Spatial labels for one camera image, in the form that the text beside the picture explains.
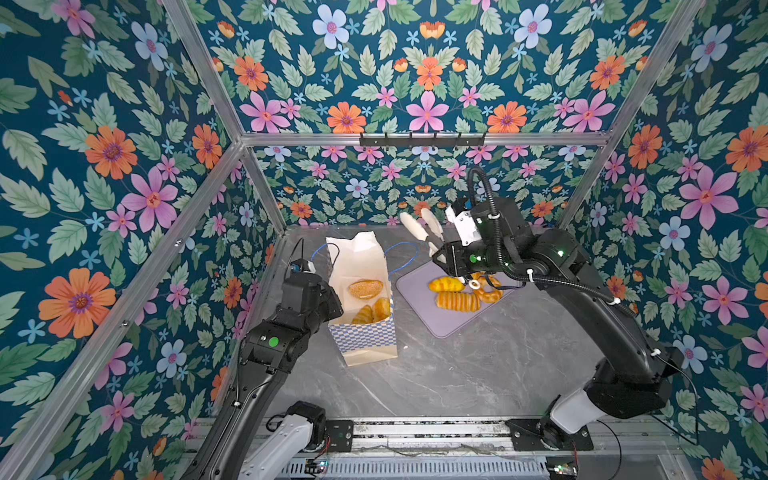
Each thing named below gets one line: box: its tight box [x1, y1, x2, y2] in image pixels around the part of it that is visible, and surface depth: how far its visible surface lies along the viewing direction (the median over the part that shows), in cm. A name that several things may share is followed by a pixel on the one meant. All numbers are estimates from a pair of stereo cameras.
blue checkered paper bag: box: [326, 231, 398, 367], surface depth 82 cm
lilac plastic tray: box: [396, 261, 516, 338], surface depth 98 cm
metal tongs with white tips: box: [400, 208, 481, 290], surface depth 66 cm
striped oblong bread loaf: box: [436, 291, 481, 313], surface depth 97 cm
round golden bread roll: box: [348, 280, 384, 300], surface depth 98 cm
